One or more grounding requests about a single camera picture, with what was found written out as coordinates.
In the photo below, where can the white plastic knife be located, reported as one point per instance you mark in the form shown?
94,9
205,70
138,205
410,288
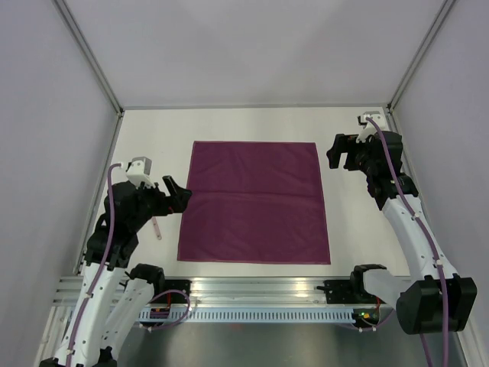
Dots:
156,228

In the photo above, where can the purple cloth napkin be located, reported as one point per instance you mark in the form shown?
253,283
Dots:
255,202

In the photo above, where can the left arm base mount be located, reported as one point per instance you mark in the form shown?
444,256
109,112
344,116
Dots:
173,303

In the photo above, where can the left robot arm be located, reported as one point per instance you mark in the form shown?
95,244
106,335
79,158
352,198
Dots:
111,296

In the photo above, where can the right aluminium frame post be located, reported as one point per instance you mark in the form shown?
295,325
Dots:
422,50

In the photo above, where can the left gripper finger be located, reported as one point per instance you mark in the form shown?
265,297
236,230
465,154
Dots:
172,187
179,199

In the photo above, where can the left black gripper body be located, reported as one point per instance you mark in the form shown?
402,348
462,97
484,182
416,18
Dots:
152,202

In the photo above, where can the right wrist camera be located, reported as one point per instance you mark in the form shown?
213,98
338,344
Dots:
367,128

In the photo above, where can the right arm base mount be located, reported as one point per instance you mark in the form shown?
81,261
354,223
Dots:
340,291

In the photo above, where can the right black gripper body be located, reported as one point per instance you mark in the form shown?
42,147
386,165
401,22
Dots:
357,157

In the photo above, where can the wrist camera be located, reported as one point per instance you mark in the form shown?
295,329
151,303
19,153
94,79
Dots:
138,172
367,128

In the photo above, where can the left aluminium frame post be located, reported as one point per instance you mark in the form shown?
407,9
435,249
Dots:
76,32

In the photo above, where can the white slotted cable duct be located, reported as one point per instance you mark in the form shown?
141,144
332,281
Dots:
270,315

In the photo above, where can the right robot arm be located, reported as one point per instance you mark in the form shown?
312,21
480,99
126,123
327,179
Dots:
436,295

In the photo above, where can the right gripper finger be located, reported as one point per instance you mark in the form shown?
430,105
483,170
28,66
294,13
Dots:
340,143
333,158

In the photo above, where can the aluminium mounting rail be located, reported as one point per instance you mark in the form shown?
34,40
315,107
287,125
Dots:
258,292

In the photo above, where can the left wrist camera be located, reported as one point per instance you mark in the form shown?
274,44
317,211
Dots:
138,172

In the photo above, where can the aluminium frame post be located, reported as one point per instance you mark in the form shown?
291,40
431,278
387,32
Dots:
422,50
76,32

